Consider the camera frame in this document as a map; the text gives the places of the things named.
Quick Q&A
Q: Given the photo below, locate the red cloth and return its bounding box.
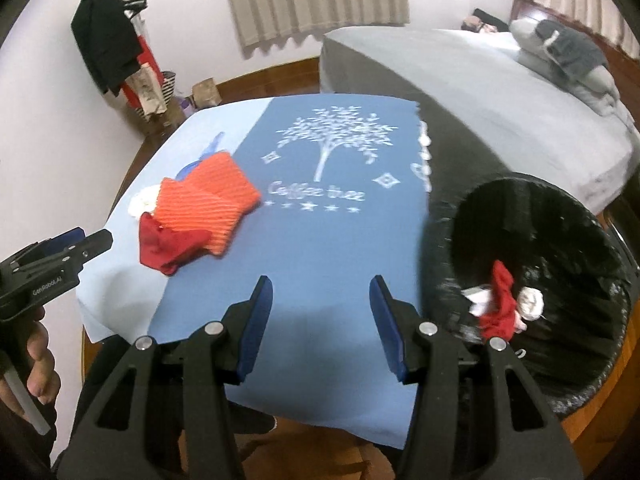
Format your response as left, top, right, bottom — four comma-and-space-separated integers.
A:
138, 212, 210, 276

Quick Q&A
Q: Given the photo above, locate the orange foam net sleeve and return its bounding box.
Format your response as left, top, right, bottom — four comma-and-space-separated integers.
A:
152, 151, 262, 257

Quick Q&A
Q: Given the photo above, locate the white tissue ball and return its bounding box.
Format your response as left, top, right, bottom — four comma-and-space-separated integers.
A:
516, 286, 544, 322

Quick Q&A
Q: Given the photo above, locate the blue plastic bag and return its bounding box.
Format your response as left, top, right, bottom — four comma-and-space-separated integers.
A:
175, 131, 224, 181

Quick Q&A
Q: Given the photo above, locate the white tissue wad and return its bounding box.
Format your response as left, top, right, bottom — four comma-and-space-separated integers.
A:
127, 184, 160, 220

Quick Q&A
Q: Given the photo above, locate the black lined trash bin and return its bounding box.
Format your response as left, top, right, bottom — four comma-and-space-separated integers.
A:
419, 174, 634, 419

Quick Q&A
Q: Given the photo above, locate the left hand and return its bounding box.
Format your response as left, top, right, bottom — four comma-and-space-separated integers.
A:
11, 307, 61, 426

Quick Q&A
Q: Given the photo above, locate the wooden coat rack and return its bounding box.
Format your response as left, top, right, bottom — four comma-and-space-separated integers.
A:
74, 0, 189, 137

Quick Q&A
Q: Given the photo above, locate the blue coffee tree mat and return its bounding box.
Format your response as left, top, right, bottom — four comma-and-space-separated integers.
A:
76, 94, 427, 448

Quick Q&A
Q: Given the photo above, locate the beige tote bag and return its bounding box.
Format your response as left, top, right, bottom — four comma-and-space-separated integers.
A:
122, 63, 167, 120

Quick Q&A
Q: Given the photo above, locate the brown paper bag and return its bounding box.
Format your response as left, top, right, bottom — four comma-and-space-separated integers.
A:
192, 78, 222, 110

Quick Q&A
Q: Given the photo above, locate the black hanging jacket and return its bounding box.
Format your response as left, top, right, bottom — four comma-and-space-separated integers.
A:
70, 0, 143, 96

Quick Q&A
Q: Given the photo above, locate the red hanging garment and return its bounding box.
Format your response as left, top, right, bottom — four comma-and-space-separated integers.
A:
122, 36, 166, 117

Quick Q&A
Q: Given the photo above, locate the grey bed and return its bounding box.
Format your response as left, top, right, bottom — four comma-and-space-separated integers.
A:
318, 25, 640, 216

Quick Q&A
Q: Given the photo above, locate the grey folded blanket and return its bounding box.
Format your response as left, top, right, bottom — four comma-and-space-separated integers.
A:
509, 18, 620, 116

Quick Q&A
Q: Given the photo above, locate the wooden headboard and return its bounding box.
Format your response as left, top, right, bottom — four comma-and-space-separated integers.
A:
508, 0, 640, 126

